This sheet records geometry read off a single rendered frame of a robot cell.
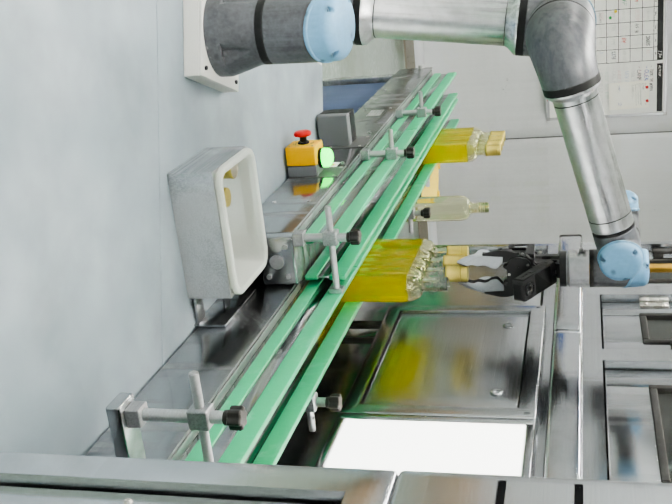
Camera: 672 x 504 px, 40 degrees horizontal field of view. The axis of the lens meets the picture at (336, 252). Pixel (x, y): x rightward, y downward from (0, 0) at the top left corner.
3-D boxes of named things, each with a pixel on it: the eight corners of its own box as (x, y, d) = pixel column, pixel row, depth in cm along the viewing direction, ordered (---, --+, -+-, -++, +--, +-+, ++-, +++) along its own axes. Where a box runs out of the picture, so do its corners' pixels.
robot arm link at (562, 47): (585, 5, 144) (660, 277, 161) (585, -10, 153) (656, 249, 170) (512, 28, 148) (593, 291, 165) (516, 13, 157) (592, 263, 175)
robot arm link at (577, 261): (589, 293, 181) (588, 254, 178) (565, 293, 182) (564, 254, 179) (589, 279, 188) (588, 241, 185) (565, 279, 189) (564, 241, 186)
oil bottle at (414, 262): (325, 292, 193) (427, 291, 188) (322, 266, 191) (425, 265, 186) (331, 281, 198) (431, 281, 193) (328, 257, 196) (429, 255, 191)
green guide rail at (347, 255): (304, 280, 178) (345, 280, 176) (304, 275, 178) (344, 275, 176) (435, 96, 336) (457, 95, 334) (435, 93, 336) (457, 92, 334)
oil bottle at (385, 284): (318, 303, 188) (422, 303, 182) (314, 277, 186) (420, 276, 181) (325, 292, 193) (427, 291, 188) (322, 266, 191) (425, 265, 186)
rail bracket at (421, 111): (393, 119, 267) (440, 117, 263) (391, 94, 264) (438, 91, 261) (396, 116, 270) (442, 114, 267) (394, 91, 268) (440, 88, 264)
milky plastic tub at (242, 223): (190, 300, 158) (238, 300, 156) (168, 172, 151) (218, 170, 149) (226, 263, 174) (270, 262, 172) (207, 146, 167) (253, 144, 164)
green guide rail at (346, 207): (300, 244, 176) (341, 243, 173) (299, 239, 175) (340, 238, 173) (434, 76, 334) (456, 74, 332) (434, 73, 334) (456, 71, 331)
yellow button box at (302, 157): (286, 177, 211) (317, 176, 209) (282, 145, 209) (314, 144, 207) (295, 169, 217) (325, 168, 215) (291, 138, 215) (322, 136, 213)
